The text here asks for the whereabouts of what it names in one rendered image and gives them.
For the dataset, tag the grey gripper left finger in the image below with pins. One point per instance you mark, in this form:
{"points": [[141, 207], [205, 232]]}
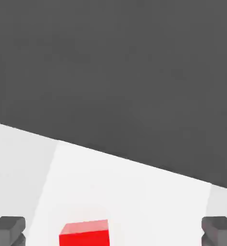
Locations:
{"points": [[6, 231]]}

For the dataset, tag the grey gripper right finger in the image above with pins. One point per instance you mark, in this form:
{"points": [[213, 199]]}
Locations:
{"points": [[219, 231]]}

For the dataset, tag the small red cube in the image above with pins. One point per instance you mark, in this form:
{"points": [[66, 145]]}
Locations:
{"points": [[84, 237]]}

